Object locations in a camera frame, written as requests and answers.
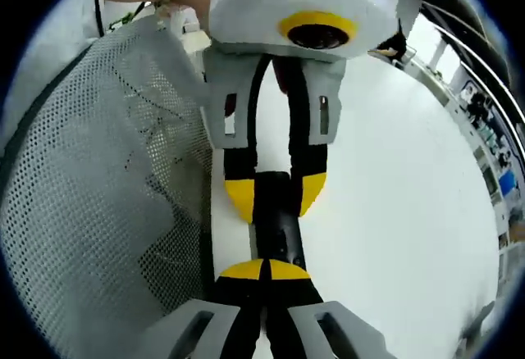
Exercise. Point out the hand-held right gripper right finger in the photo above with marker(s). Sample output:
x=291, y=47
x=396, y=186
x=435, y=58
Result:
x=328, y=330

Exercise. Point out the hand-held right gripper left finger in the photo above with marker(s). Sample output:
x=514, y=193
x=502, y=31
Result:
x=197, y=330

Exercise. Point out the black remote control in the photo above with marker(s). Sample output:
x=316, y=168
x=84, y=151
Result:
x=287, y=232

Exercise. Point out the small black object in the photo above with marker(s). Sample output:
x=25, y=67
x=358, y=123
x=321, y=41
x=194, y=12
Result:
x=393, y=45

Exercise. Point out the white mesh laundry basket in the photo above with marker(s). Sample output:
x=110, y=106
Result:
x=82, y=170

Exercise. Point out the long white counter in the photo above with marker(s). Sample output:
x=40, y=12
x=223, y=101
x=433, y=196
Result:
x=488, y=178

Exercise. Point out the blue mat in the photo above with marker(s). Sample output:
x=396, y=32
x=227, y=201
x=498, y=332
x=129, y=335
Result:
x=508, y=183

